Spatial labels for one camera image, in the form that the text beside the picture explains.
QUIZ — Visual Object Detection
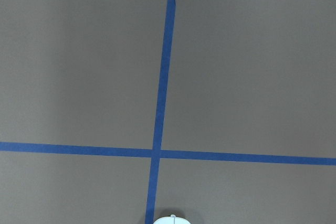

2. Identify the white computer mouse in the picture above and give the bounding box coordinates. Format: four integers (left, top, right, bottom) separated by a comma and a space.
153, 215, 191, 224

